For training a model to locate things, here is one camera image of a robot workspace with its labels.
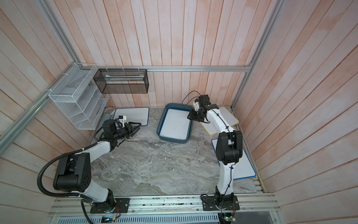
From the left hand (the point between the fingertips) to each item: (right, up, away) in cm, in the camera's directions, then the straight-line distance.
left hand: (141, 126), depth 88 cm
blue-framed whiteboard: (+23, +1, +19) cm, 30 cm away
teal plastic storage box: (+24, +15, +26) cm, 39 cm away
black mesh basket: (-19, +34, +17) cm, 43 cm away
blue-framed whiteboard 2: (-9, +9, +26) cm, 29 cm away
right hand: (+32, +7, +8) cm, 34 cm away
